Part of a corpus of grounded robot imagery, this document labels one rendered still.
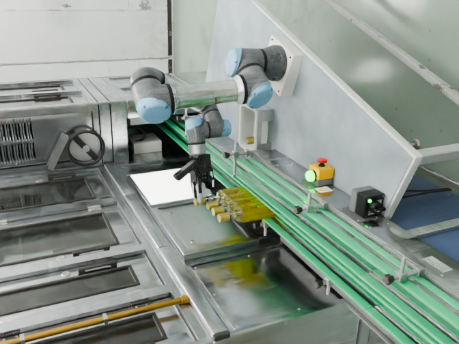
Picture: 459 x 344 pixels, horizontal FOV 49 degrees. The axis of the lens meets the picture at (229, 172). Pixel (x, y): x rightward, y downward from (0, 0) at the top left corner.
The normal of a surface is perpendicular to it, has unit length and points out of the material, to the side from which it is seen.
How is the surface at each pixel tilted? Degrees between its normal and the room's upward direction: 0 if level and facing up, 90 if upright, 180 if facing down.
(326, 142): 0
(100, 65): 91
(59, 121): 90
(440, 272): 90
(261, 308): 90
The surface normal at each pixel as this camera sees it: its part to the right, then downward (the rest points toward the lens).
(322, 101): -0.91, 0.13
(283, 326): 0.42, 0.35
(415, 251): 0.03, -0.93
